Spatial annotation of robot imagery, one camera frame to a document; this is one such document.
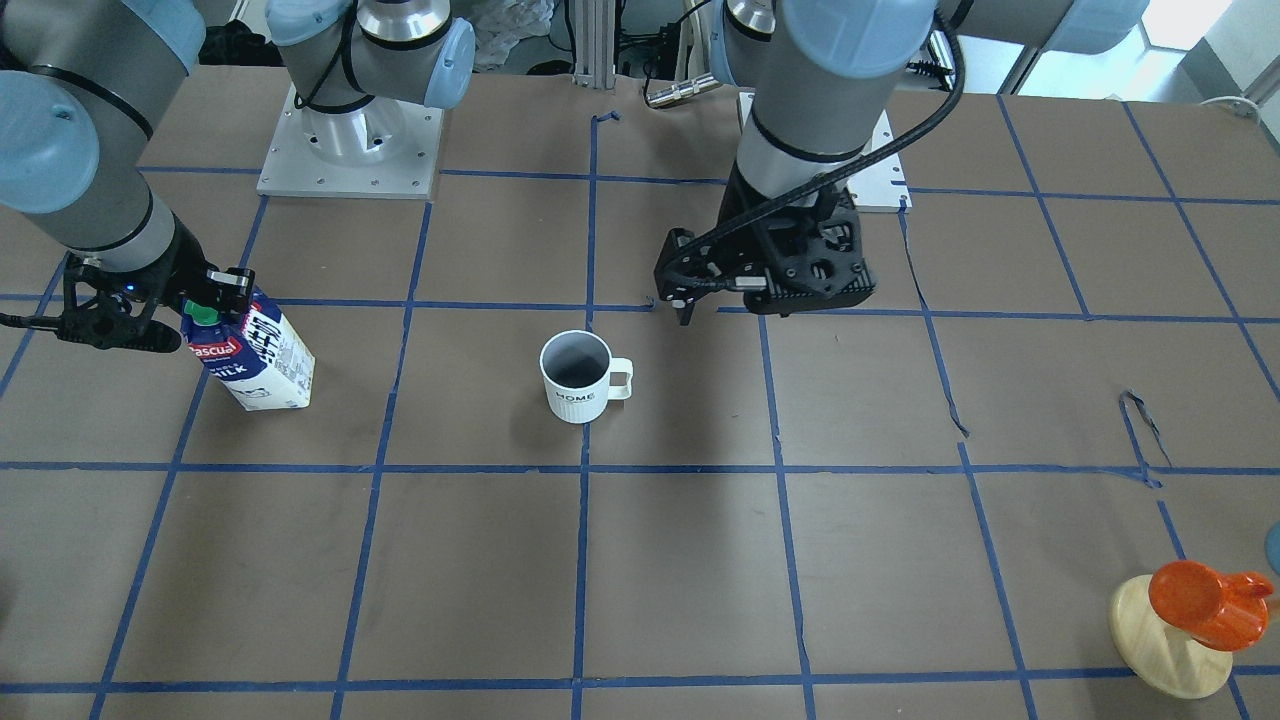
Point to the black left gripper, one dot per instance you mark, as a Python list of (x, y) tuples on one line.
[(741, 216)]

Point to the aluminium frame post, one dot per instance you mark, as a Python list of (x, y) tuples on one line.
[(595, 43)]

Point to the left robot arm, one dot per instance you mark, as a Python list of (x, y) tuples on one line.
[(822, 72)]

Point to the blue white milk carton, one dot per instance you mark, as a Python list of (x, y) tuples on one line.
[(259, 357)]

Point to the blue-grey cup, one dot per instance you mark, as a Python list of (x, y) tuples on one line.
[(1271, 547)]

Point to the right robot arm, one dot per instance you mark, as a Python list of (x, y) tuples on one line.
[(85, 85)]

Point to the white HOME mug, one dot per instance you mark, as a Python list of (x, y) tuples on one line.
[(581, 375)]

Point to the orange cup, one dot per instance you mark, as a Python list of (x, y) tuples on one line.
[(1224, 612)]

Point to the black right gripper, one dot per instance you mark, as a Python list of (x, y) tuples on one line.
[(181, 267)]

